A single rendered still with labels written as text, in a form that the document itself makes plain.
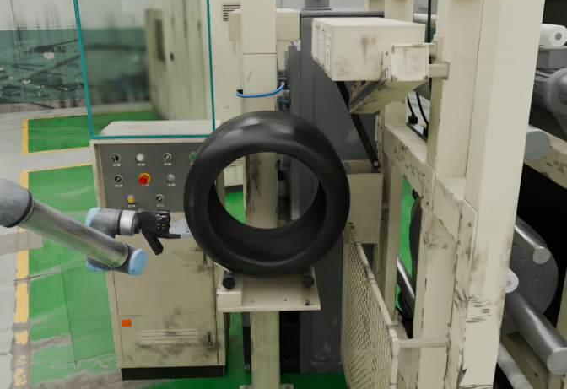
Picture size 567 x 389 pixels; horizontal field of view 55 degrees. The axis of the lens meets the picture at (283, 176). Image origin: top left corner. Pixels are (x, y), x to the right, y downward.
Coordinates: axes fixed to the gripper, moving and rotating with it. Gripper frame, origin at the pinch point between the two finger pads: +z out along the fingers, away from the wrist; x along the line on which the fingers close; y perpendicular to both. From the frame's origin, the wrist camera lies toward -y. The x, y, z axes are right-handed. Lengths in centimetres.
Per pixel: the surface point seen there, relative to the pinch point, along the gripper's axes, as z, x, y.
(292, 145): 31, -12, 40
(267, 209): 27.5, 25.8, 2.8
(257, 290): 26.2, 0.5, -20.4
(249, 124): 16.7, -7.2, 44.3
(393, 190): 76, 20, 18
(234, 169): 4, 336, -76
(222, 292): 13.4, -10.7, -16.1
